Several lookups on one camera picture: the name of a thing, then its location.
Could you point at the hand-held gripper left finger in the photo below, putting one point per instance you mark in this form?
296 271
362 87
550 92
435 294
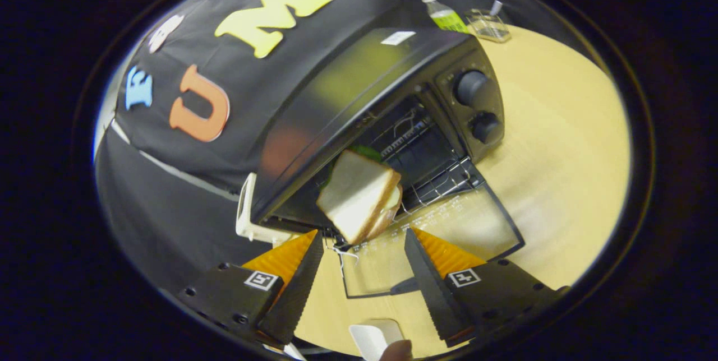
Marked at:
297 294

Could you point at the white bread sandwich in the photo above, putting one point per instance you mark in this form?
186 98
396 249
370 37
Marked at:
353 193

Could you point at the green label plastic bottle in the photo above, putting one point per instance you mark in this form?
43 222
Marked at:
446 18

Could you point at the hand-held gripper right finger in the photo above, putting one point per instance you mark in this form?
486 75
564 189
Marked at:
432 288

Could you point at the black toaster oven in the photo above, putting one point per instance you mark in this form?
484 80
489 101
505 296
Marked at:
348 86

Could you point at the small white plastic tray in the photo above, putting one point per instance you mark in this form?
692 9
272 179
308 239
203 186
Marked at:
373 336

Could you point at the white pop-up toaster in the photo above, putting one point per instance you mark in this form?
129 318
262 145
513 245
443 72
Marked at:
245 209

